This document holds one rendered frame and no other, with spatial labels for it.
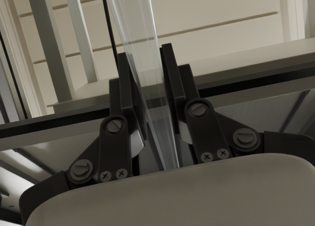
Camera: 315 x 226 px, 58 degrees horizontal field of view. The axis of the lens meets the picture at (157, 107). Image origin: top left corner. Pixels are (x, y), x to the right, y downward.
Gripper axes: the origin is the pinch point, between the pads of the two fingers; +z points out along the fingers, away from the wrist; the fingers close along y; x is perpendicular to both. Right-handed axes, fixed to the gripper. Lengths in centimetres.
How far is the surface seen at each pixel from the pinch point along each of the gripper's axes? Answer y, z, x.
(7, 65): -21.1, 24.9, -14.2
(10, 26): -134, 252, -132
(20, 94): -21.1, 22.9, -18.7
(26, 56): -125, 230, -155
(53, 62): -18.8, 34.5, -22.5
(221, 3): 68, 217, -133
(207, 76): 9.7, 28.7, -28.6
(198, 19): 46, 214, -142
